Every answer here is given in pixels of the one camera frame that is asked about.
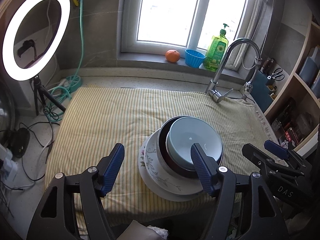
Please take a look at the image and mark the white plate grey pattern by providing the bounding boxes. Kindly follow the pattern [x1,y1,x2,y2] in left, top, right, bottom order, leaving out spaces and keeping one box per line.
[144,129,203,196]

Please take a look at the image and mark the floral plate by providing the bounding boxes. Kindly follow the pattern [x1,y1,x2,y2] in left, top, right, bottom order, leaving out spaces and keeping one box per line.
[138,135,203,202]

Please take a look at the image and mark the light green ceramic bowl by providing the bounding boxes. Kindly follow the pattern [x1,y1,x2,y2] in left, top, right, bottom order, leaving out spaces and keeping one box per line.
[165,116,224,172]

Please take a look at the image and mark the large steel bowl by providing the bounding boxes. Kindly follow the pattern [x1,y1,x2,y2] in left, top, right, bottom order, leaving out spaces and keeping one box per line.
[156,115,198,180]

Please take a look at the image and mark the red steel bowl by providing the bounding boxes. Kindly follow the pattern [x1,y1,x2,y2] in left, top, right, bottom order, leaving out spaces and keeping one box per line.
[158,115,223,179]

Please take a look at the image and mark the chrome kitchen faucet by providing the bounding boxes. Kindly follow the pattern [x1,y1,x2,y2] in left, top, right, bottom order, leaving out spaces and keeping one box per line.
[204,37,263,104]

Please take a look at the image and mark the wooden shelf unit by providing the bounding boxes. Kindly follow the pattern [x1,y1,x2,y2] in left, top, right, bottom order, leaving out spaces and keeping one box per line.
[264,21,319,157]

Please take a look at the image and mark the white power adapter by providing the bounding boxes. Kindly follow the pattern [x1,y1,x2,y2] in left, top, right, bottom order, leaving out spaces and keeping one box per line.
[0,145,18,188]

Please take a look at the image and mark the teal knife holder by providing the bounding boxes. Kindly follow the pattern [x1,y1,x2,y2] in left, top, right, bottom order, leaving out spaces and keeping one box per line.
[251,71,274,112]

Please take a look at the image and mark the scissors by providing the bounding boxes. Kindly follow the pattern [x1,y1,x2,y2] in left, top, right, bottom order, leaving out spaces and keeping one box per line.
[267,67,285,81]

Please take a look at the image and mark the striped yellow towel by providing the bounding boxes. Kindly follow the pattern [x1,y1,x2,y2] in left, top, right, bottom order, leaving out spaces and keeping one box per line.
[44,85,276,226]

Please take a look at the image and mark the black pot lid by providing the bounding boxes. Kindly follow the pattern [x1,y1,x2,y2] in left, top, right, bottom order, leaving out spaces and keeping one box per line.
[1,80,16,145]

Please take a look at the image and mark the black light tripod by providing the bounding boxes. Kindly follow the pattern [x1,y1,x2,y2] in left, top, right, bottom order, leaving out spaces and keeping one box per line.
[30,75,66,115]

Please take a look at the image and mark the white plug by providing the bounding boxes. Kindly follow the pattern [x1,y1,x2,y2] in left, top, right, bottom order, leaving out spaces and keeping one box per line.
[57,79,69,88]

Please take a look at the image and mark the teal round power strip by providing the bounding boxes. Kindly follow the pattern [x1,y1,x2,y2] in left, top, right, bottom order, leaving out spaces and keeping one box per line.
[63,75,82,94]

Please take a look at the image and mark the green dish soap bottle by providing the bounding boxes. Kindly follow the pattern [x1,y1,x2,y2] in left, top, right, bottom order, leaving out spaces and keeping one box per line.
[203,23,229,72]

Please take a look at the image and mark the blue ribbed cup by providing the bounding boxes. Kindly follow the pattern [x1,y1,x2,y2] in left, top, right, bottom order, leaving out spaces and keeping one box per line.
[185,49,206,68]

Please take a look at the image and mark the orange fruit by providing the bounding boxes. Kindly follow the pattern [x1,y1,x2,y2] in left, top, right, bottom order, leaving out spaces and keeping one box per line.
[165,49,181,63]

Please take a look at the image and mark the faucet sprayer hose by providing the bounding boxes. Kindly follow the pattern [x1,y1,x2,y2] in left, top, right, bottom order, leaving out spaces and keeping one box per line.
[240,57,263,95]

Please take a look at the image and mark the green hose cable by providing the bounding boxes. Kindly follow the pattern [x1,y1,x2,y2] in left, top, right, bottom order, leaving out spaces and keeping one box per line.
[42,0,87,123]

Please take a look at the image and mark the ring light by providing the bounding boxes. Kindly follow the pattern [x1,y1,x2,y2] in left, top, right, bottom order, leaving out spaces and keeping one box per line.
[2,0,71,82]

